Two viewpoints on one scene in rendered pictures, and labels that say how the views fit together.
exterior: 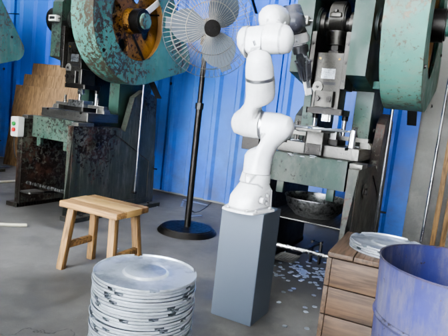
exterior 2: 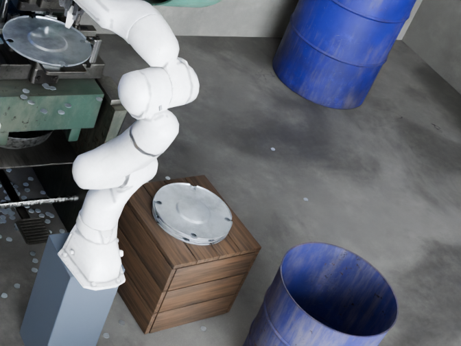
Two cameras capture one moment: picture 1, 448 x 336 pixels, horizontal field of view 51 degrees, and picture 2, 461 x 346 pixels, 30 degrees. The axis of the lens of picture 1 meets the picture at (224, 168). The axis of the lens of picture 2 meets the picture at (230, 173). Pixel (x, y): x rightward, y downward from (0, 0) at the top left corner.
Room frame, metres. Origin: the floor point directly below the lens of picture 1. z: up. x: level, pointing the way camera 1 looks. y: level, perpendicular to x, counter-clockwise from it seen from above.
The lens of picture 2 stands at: (1.00, 1.61, 2.22)
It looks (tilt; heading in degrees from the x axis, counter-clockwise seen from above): 34 degrees down; 288
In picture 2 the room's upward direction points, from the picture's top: 24 degrees clockwise
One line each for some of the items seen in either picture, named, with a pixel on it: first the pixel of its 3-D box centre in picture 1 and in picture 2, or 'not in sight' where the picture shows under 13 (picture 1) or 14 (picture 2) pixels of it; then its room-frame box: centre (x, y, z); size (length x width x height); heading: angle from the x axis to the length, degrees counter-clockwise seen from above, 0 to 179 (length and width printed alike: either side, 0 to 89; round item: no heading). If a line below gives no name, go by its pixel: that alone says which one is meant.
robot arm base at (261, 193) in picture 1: (250, 191); (98, 244); (1.84, -0.11, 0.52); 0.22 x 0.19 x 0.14; 152
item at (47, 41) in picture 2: (318, 128); (47, 40); (2.43, -0.46, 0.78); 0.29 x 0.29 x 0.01
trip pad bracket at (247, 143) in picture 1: (251, 153); not in sight; (2.48, -0.13, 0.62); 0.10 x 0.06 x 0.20; 63
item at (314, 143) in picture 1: (314, 141); (49, 65); (2.39, -0.44, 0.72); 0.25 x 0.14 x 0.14; 153
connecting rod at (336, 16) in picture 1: (337, 35); not in sight; (2.54, -0.52, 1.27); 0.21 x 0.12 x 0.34; 153
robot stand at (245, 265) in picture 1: (246, 261); (69, 302); (1.88, -0.13, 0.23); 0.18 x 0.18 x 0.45; 62
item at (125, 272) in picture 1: (145, 271); not in sight; (1.29, 0.19, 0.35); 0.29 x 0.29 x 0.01
